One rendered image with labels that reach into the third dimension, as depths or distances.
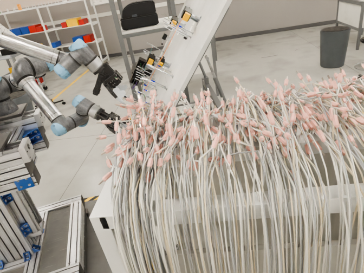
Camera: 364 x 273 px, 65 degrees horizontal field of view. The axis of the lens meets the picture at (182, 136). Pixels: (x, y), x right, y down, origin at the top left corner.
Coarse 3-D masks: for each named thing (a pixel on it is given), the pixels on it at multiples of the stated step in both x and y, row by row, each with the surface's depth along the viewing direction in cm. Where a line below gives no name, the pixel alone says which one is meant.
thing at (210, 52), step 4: (212, 40) 427; (212, 44) 430; (208, 48) 437; (212, 48) 433; (208, 52) 440; (212, 52) 435; (204, 56) 444; (212, 56) 439; (204, 60) 446; (212, 60) 446; (204, 64) 450; (212, 64) 449; (204, 68) 453; (208, 68) 452; (216, 68) 447; (196, 72) 456; (200, 72) 456; (208, 72) 455; (216, 72) 450; (216, 88) 463; (216, 92) 466
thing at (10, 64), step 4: (0, 24) 718; (4, 28) 720; (8, 32) 718; (0, 48) 653; (0, 52) 644; (16, 56) 680; (20, 56) 694; (24, 56) 712; (4, 60) 651; (8, 60) 647; (16, 60) 678; (0, 64) 656; (4, 64) 656; (8, 64) 651; (12, 64) 663; (0, 68) 660; (4, 68) 660; (0, 72) 665; (4, 72) 664; (8, 72) 664
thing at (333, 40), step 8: (320, 32) 490; (328, 32) 471; (336, 32) 464; (344, 32) 464; (320, 40) 495; (328, 40) 477; (336, 40) 470; (344, 40) 471; (320, 48) 502; (328, 48) 483; (336, 48) 477; (344, 48) 479; (320, 56) 508; (328, 56) 489; (336, 56) 484; (344, 56) 489; (320, 64) 515; (328, 64) 496; (336, 64) 492
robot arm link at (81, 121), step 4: (76, 112) 158; (72, 116) 157; (76, 116) 158; (80, 116) 159; (84, 116) 160; (88, 116) 163; (76, 120) 158; (80, 120) 160; (84, 120) 162; (88, 120) 166; (76, 124) 158; (80, 124) 161; (84, 124) 165
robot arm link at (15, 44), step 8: (0, 32) 130; (0, 40) 130; (8, 40) 131; (16, 40) 132; (24, 40) 134; (8, 48) 133; (16, 48) 133; (24, 48) 134; (32, 48) 135; (40, 48) 137; (48, 48) 139; (32, 56) 137; (40, 56) 138; (48, 56) 139; (56, 56) 140
